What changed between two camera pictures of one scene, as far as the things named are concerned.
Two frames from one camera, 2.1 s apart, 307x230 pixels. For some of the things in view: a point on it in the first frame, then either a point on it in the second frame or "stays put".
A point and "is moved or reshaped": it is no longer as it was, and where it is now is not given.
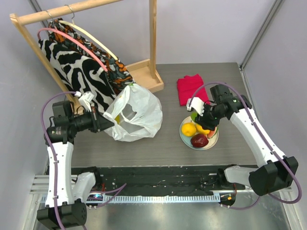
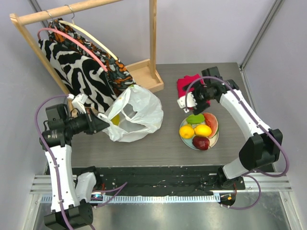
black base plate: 157,180 stays put
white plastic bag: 136,112 stays put
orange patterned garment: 118,75 stays put
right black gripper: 207,120 to 200,101
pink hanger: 72,40 stays put
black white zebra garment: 84,75 stays put
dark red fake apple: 199,140 is moved or reshaped
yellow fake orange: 188,129 is moved or reshaped
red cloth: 187,86 stays put
